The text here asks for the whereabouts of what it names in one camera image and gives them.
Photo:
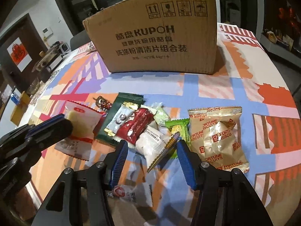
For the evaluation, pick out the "white red logo packet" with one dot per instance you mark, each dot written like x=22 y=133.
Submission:
x=140 y=195

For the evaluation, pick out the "brown cardboard box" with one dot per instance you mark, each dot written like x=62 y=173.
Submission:
x=156 y=35

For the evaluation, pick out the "small brown candy wrapper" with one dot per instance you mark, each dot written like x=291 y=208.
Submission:
x=102 y=103

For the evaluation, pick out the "colourful patterned tablecloth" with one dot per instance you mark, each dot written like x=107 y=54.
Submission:
x=269 y=127

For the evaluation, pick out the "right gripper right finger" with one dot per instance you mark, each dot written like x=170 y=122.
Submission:
x=224 y=196

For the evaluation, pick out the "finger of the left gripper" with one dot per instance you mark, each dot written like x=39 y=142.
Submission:
x=51 y=131

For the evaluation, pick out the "white snack packet gold edge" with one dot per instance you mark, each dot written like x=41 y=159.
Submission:
x=154 y=145

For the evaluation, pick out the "silver blue snack packet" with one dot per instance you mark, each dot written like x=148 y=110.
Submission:
x=123 y=113

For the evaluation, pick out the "light green snack packet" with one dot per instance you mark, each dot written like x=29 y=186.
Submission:
x=181 y=126

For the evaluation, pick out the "dark green snack packet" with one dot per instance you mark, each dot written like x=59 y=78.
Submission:
x=121 y=97

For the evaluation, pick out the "white cake snack packet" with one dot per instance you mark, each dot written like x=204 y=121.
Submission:
x=84 y=120

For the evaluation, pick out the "gold fortune biscuits packet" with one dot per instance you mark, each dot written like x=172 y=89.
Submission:
x=213 y=136

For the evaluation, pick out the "electric hot pot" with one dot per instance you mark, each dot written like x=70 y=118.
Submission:
x=47 y=58

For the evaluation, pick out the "red snack packet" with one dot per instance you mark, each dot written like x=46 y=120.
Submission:
x=135 y=125

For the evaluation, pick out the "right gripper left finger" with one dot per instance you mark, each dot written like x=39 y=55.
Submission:
x=62 y=205

